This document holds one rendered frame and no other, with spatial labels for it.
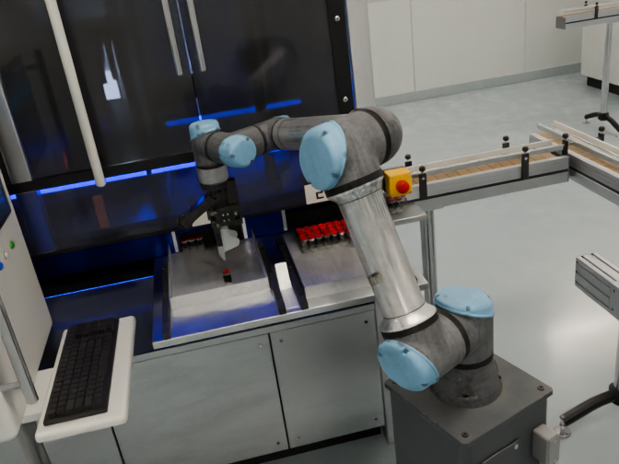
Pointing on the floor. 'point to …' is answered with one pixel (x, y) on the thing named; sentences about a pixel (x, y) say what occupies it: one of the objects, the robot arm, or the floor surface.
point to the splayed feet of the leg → (586, 410)
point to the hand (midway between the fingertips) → (220, 253)
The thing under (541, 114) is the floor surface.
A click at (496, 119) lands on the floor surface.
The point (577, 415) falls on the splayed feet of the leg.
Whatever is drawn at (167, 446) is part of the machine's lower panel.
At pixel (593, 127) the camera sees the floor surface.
